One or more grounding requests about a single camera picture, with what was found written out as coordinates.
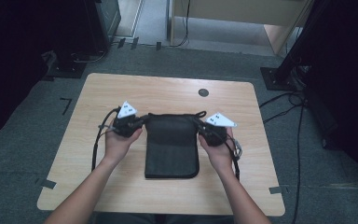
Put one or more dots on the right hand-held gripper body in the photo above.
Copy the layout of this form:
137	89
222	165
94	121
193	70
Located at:
216	132

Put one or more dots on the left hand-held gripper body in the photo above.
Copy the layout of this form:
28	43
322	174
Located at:
126	124

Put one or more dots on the black cloth bag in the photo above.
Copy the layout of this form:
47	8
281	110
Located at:
171	146

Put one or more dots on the person's left hand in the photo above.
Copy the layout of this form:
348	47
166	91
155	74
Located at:
119	146

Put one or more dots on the person's right hand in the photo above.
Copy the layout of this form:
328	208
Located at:
219	155

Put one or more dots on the black round table grommet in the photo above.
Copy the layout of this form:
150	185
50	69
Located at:
203	92

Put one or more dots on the black floor tape corner mark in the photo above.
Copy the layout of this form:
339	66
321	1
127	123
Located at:
66	104

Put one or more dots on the short black floor tape strip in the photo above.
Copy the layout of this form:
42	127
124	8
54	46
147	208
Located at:
158	46

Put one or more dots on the grey tape piece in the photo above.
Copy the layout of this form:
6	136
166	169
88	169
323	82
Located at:
275	190
48	184

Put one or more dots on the black cabinet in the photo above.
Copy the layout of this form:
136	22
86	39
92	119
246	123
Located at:
101	25

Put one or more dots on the light wooden furniture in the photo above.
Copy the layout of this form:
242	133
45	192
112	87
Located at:
239	18

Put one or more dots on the dark curtain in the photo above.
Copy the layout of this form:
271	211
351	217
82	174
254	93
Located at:
9	62
348	93

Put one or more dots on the yellowish floor tape line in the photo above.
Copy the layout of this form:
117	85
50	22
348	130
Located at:
345	185

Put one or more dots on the black stand base plate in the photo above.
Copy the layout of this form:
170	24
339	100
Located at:
66	67

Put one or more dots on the black stand base with post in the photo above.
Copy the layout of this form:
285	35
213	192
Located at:
287	62

